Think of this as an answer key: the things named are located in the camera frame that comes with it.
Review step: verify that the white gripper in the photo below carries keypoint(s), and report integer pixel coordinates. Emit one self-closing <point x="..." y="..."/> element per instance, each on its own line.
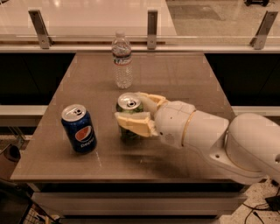
<point x="172" y="122"/>

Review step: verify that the green soda can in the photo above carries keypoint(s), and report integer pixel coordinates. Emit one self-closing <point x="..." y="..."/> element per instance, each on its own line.
<point x="129" y="103"/>

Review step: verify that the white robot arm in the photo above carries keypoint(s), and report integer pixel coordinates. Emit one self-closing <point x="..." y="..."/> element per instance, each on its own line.
<point x="246" y="148"/>

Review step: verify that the blue pepsi can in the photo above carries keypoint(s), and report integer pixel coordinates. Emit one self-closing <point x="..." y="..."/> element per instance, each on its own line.
<point x="77" y="123"/>

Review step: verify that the clear plastic water bottle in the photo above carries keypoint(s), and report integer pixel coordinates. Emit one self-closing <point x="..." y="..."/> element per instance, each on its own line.
<point x="121" y="51"/>

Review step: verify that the brown round bin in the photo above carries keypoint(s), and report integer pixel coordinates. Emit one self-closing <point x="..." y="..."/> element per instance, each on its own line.
<point x="9" y="157"/>

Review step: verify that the middle metal railing bracket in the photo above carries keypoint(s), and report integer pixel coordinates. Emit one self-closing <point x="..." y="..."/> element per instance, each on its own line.
<point x="152" y="27"/>

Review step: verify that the metal railing bracket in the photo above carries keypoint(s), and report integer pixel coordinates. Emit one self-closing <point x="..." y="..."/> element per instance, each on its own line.
<point x="44" y="39"/>
<point x="152" y="27"/>
<point x="259" y="40"/>

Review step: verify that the left metal railing bracket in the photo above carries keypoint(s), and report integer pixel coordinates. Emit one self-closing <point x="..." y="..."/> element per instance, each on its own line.
<point x="44" y="39"/>

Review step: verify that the right metal railing bracket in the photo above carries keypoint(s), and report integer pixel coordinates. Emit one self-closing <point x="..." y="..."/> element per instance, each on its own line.
<point x="259" y="40"/>

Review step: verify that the black power adapter with cables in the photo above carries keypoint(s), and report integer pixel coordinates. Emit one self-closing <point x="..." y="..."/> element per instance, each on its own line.
<point x="263" y="203"/>

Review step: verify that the black wire basket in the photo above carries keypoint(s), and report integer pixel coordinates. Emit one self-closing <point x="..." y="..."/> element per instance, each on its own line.
<point x="14" y="206"/>

